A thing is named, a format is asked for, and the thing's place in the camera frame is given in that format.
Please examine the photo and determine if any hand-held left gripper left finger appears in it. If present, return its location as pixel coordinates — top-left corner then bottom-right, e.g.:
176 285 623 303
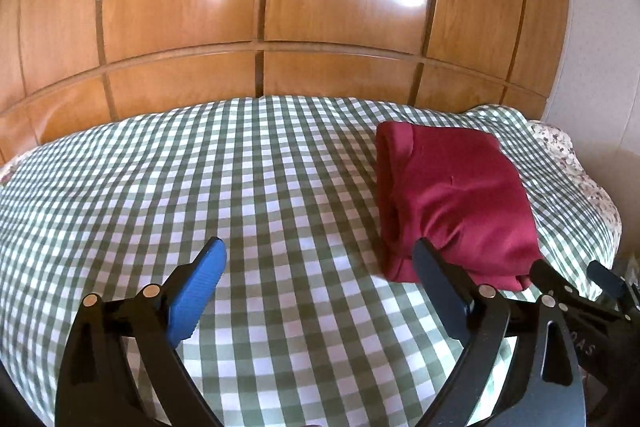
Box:
55 237 227 427

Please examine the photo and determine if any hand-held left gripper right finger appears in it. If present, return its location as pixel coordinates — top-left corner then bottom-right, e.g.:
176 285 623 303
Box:
411 238 587 427

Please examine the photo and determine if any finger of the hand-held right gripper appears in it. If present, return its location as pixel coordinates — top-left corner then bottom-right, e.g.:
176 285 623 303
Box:
586 260 636 305
529 258 577 314

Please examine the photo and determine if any dark red garment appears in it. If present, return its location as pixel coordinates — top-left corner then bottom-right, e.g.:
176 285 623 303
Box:
375 121 547 294

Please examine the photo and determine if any green checkered bed sheet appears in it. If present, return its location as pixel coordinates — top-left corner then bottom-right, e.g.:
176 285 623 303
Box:
0 96 623 427

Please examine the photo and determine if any floral quilt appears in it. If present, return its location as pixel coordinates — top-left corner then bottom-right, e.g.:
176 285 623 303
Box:
527 121 624 253

